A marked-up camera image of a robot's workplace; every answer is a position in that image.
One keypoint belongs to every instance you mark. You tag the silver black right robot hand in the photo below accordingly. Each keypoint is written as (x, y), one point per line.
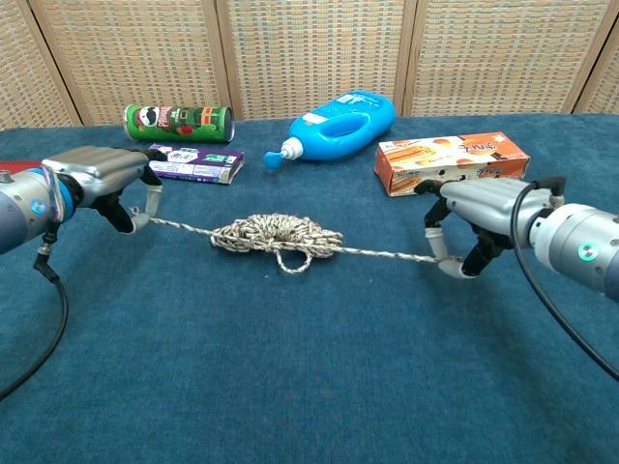
(488, 198)

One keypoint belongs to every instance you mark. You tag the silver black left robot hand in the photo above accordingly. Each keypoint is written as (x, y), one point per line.
(101, 169)

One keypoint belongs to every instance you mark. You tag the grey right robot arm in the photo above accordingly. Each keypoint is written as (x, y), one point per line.
(575, 246)

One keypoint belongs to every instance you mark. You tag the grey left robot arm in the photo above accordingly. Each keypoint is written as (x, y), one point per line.
(24, 212)

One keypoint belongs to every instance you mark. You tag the orange snack box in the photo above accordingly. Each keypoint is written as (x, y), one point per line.
(450, 154)

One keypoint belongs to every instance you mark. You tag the red certificate book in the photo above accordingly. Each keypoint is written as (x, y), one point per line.
(14, 166)

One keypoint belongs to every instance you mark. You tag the green Pringles can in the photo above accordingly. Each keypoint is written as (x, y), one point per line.
(184, 123)

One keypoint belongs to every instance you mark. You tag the purple toothpaste box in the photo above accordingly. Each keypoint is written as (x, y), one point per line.
(203, 163)

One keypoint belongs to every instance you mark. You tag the blue detergent bottle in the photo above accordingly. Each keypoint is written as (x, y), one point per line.
(367, 121)

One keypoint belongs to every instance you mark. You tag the woven bamboo folding screen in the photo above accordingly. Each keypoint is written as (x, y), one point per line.
(309, 48)

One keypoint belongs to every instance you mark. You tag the blue carpet table cover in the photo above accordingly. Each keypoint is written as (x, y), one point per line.
(242, 362)

